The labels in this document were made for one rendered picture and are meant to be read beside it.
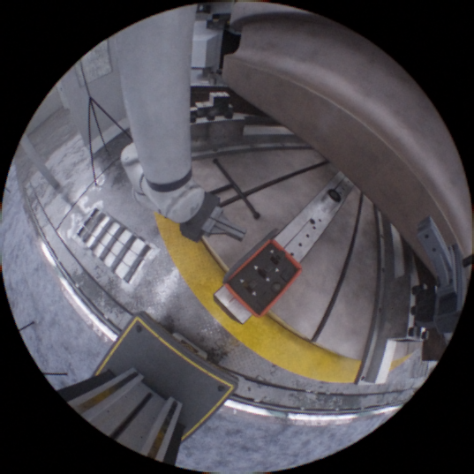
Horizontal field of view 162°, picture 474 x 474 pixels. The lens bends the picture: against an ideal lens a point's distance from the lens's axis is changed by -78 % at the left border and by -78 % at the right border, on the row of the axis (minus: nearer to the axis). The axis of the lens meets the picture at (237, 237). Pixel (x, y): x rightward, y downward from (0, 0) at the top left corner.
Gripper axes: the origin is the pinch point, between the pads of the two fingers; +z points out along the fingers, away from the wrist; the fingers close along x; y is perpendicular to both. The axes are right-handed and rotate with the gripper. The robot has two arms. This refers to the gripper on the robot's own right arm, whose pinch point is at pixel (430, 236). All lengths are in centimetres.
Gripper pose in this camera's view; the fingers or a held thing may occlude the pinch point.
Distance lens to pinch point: 26.6
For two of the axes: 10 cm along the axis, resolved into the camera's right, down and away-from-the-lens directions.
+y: 1.3, -4.2, -9.0
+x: -7.1, 5.9, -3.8
